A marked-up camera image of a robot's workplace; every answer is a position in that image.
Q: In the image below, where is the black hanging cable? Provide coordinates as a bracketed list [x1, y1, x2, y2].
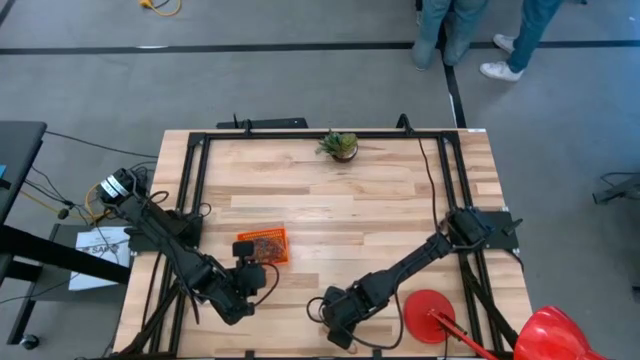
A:
[397, 113, 444, 234]

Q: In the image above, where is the person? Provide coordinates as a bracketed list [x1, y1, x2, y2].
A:
[478, 0, 566, 83]
[410, 0, 490, 71]

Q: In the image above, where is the white paper sheet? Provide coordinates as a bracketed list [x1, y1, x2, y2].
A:
[68, 226, 132, 292]

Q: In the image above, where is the potted succulent plant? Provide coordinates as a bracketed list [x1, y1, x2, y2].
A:
[314, 129, 360, 164]

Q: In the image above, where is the yellow floor cable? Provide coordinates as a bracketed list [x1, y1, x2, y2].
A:
[19, 182, 114, 226]

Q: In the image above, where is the red desk lamp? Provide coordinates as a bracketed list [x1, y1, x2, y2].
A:
[402, 288, 609, 360]

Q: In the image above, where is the black right camera cable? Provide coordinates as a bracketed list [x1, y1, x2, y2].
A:
[305, 292, 405, 351]

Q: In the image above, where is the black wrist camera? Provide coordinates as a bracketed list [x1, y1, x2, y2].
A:
[327, 327, 354, 351]
[231, 240, 257, 259]

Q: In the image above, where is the black side desk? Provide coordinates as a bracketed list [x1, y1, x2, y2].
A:
[0, 119, 132, 351]

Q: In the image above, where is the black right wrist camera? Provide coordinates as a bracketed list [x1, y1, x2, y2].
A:
[327, 327, 354, 351]

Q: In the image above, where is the yellow extension cable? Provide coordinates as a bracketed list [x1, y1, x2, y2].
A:
[138, 0, 183, 18]

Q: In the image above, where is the black left camera cable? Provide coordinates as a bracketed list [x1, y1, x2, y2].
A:
[249, 262, 281, 308]

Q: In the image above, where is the orange plastic basket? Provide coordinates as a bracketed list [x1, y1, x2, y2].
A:
[236, 226, 292, 266]

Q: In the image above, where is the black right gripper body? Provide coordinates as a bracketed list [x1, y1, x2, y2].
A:
[319, 282, 376, 331]

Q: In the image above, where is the black aluminium table frame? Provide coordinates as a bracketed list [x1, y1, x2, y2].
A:
[107, 127, 521, 360]

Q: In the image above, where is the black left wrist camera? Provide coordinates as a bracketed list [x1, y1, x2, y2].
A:
[231, 240, 257, 259]

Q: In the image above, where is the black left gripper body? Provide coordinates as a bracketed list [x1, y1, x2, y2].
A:
[227, 257, 268, 301]

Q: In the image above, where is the black floor stand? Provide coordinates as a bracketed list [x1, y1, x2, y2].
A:
[592, 172, 640, 206]

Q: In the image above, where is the black camera cable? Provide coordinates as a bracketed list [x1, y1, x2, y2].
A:
[249, 262, 281, 308]
[305, 292, 405, 351]

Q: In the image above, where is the black router box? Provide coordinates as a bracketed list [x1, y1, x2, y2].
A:
[216, 113, 310, 130]

